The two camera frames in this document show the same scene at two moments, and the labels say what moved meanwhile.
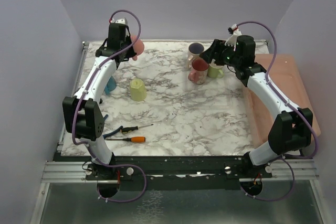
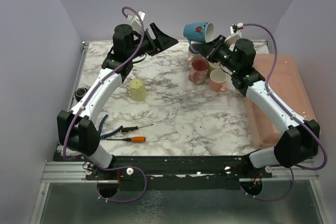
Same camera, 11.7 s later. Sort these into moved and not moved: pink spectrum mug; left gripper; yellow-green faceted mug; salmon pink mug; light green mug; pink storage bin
Moved: salmon pink mug; left gripper
Not moved: yellow-green faceted mug; pink spectrum mug; light green mug; pink storage bin
